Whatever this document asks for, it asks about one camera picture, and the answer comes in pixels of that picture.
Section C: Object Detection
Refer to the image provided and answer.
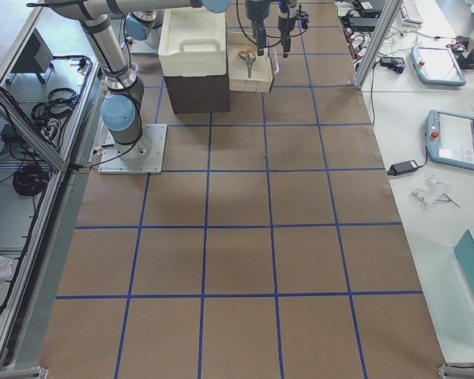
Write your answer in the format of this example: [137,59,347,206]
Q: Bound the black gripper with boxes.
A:
[245,0,269,44]
[257,7,297,58]

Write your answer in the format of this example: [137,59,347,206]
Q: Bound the orange grey scissors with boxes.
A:
[238,50,256,78]

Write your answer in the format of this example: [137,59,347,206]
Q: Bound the wooden drawer with white handle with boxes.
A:
[227,32,279,93]

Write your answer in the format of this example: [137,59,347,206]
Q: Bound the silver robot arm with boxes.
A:
[27,0,231,109]
[277,0,310,58]

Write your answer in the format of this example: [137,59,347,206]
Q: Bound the white plastic tray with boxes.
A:
[158,7,227,77]

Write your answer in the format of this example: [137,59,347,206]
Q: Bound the dark brown wooden cabinet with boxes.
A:
[164,74,230,114]

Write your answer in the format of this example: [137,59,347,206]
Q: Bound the upper teach pendant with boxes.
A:
[410,46,466,87]

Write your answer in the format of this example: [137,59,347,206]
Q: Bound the teach pendant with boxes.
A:
[410,46,466,87]
[426,110,474,171]

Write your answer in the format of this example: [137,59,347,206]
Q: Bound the black power brick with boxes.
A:
[387,159,419,177]

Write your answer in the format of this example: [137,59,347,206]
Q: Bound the lower teach pendant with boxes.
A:
[426,110,474,171]

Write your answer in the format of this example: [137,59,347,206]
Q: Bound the black monitor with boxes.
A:
[6,28,54,84]

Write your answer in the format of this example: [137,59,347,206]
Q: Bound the black braided cable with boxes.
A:
[235,0,258,45]

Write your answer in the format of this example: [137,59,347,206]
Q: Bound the aluminium frame post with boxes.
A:
[353,0,401,90]

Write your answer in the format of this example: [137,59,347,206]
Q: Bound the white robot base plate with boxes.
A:
[97,124,167,174]

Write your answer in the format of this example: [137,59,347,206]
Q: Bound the clear acrylic bracket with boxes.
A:
[410,175,461,209]

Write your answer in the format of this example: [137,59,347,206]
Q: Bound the coiled black cables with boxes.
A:
[12,163,48,198]

